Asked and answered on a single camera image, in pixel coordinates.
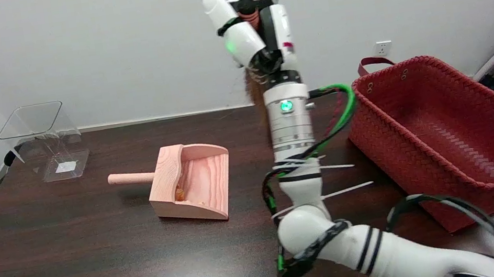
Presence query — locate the small brown bristle broom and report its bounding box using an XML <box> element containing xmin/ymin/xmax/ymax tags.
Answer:
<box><xmin>232</xmin><ymin>0</ymin><xmax>281</xmax><ymax>148</ymax></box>

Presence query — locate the light wooden dustpan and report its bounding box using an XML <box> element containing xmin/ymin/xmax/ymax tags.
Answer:
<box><xmin>104</xmin><ymin>138</ymin><xmax>238</xmax><ymax>236</ymax></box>

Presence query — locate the green robot cable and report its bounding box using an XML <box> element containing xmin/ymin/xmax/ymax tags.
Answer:
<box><xmin>248</xmin><ymin>81</ymin><xmax>382</xmax><ymax>277</ymax></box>

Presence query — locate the white wall outlet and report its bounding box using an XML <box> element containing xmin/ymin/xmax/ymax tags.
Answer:
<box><xmin>375</xmin><ymin>40</ymin><xmax>393</xmax><ymax>57</ymax></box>

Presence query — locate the clear acrylic container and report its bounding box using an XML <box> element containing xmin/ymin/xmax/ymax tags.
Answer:
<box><xmin>0</xmin><ymin>98</ymin><xmax>93</xmax><ymax>188</ymax></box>

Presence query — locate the red-brown woven storage basket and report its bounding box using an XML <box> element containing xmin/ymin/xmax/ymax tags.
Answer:
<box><xmin>338</xmin><ymin>40</ymin><xmax>494</xmax><ymax>246</ymax></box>

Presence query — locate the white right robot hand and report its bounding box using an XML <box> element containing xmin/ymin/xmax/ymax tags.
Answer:
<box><xmin>202</xmin><ymin>0</ymin><xmax>303</xmax><ymax>96</ymax></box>

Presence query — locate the black looping robot cable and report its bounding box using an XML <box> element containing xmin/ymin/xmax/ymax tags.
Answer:
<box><xmin>382</xmin><ymin>184</ymin><xmax>494</xmax><ymax>277</ymax></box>

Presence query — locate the white paper label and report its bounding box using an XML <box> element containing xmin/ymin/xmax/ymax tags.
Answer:
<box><xmin>55</xmin><ymin>160</ymin><xmax>76</xmax><ymax>174</ymax></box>

